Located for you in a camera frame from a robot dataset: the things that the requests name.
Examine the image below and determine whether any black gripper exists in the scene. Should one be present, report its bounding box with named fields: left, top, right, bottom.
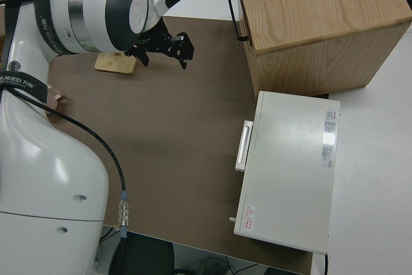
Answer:
left=124, top=17, right=195, bottom=70

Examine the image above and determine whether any pink ribbed mug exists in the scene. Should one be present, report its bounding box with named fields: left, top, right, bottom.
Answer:
left=46, top=84, right=68, bottom=111

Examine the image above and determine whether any wooden mug tree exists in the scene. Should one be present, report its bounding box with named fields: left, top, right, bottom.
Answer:
left=94, top=52, right=136, bottom=75

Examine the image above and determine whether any brown table mat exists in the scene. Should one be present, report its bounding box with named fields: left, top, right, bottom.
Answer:
left=44, top=15, right=315, bottom=275

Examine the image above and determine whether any wooden cabinet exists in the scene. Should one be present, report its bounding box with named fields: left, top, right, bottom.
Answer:
left=233, top=0, right=412, bottom=95

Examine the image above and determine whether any white toaster oven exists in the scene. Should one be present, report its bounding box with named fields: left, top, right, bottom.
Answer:
left=229, top=90, right=341, bottom=255

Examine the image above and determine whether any black cabinet handle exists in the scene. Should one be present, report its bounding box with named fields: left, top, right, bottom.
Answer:
left=227, top=0, right=252, bottom=41

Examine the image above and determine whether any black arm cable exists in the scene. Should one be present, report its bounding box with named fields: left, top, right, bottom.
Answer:
left=0, top=0, right=131, bottom=275

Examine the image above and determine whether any toaster oven door handle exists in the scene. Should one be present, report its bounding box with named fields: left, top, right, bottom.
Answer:
left=234, top=120, right=254, bottom=173

